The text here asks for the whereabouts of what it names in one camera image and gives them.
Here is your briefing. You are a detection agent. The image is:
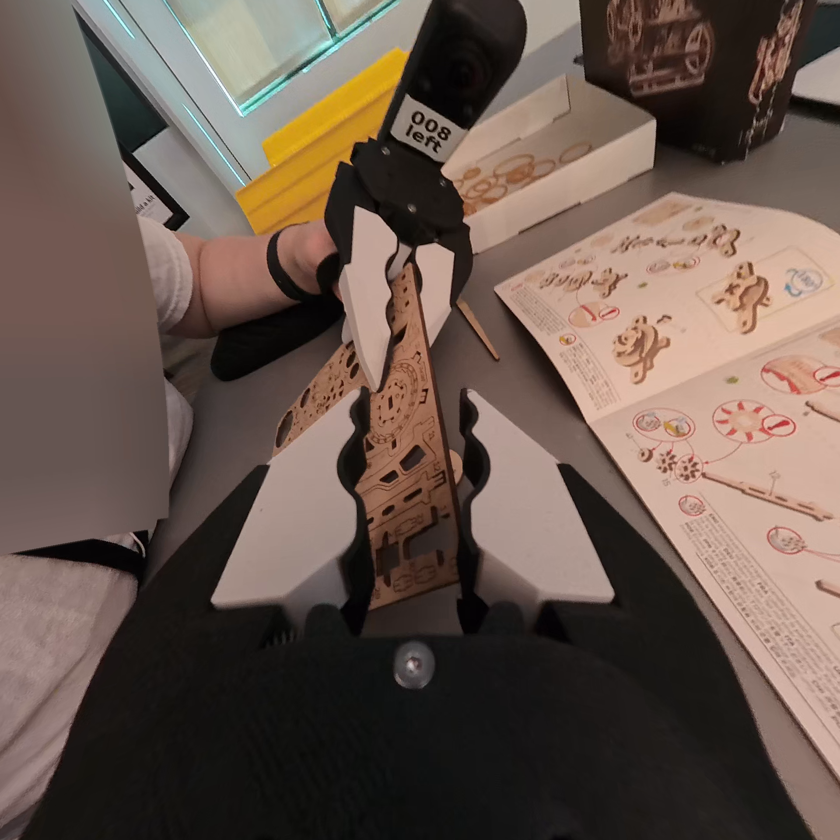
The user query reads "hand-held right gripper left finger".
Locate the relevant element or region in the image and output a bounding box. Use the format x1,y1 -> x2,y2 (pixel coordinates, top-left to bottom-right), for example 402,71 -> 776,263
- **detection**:
210,386 -> 374,636

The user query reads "pile of wooden ring parts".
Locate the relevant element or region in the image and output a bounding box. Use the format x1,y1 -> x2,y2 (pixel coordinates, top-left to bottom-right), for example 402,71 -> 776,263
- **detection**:
453,139 -> 595,215

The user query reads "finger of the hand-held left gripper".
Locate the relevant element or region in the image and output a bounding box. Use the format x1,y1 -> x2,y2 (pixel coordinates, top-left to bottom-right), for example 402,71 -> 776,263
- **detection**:
413,243 -> 462,324
338,206 -> 399,392

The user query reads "person's left hand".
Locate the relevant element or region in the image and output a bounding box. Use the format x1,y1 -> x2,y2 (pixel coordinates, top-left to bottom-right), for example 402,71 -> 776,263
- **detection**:
285,218 -> 345,304

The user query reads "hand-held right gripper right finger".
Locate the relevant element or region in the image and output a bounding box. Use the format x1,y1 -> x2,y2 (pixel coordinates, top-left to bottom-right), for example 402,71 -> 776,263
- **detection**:
457,387 -> 618,636

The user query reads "white flat object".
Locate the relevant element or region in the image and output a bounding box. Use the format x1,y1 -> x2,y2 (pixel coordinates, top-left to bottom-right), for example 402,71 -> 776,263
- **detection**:
791,62 -> 840,109

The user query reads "white cardboard tray box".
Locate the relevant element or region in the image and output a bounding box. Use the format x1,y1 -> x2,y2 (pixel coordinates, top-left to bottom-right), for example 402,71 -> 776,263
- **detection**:
441,73 -> 657,255

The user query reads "open instruction booklet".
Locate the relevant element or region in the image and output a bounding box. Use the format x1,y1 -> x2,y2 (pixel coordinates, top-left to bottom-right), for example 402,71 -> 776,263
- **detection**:
495,192 -> 840,782

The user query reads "person's left forearm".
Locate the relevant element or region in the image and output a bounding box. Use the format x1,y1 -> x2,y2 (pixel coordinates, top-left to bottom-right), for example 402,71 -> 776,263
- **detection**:
190,226 -> 290,339

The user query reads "glass window with white frame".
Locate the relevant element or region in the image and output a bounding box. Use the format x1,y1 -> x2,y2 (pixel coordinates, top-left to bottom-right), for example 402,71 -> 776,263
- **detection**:
75,0 -> 434,191

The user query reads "yellow plastic bin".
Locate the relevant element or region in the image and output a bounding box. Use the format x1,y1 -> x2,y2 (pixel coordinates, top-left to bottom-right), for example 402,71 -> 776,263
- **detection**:
236,46 -> 427,236

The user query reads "black framed sign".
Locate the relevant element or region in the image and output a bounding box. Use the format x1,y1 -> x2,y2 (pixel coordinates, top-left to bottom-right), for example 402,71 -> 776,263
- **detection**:
121,147 -> 191,231

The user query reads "small wooden stick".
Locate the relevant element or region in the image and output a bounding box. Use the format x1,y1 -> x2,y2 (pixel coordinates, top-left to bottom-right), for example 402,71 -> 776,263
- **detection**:
457,298 -> 501,362

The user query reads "laser-cut wooden parts sheet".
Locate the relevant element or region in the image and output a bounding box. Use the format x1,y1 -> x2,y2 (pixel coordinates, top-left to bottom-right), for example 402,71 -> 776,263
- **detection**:
272,261 -> 465,613

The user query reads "dark printed model kit box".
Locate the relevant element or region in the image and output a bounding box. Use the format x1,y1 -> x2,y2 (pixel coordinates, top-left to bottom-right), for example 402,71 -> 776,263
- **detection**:
581,0 -> 821,165

